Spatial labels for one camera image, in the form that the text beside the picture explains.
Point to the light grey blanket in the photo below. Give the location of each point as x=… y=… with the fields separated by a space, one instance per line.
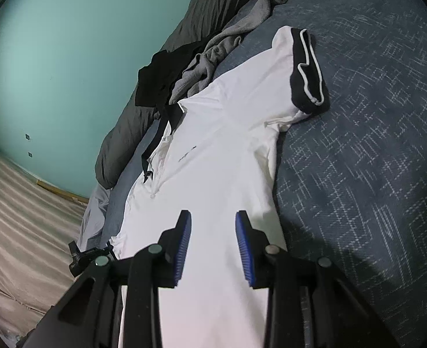
x=94 y=218

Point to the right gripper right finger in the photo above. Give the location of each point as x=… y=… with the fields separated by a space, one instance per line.
x=310 y=304

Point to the wooden pole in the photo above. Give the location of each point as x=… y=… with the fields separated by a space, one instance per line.
x=62 y=193

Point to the dark grey long pillow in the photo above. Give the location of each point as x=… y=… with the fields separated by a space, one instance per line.
x=203 y=20

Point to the black garment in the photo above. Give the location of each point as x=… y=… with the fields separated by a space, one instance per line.
x=156 y=80

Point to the grey knit sweater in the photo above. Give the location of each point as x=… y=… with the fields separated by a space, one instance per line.
x=199 y=73

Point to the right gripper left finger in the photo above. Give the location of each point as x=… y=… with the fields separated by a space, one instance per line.
x=115 y=303

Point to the white black-collared polo shirt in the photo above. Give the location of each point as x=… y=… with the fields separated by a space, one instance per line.
x=220 y=160

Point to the blue patterned bed sheet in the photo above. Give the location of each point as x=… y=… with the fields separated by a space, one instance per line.
x=351 y=179

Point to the beige curtain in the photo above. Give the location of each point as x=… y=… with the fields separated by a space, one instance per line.
x=36 y=227

